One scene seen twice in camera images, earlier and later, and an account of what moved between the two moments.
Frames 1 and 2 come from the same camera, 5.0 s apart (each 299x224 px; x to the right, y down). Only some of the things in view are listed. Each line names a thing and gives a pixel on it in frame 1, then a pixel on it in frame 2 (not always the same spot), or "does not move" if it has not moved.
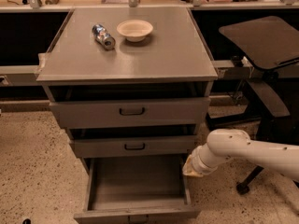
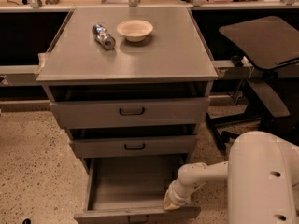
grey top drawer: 124,113 does not move
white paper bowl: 135,30 does not move
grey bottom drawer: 137,189 does not move
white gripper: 195,161 -> 177,194
